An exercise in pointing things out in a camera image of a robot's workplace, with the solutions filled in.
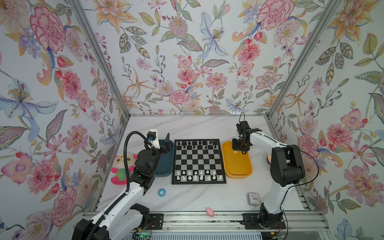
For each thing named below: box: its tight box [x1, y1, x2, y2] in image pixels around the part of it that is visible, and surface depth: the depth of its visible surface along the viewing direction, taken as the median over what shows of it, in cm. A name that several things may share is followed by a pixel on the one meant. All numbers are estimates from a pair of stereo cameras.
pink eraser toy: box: [206, 207, 215, 218], surface depth 78 cm
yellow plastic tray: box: [222, 141, 253, 179], surface depth 92 cm
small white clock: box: [247, 192, 260, 206], surface depth 82 cm
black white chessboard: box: [171, 139, 227, 185], surface depth 95 cm
